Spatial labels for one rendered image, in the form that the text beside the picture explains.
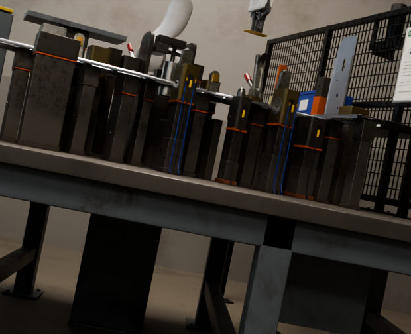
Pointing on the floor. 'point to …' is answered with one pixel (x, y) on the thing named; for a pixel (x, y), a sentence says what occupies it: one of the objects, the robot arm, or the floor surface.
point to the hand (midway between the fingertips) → (256, 26)
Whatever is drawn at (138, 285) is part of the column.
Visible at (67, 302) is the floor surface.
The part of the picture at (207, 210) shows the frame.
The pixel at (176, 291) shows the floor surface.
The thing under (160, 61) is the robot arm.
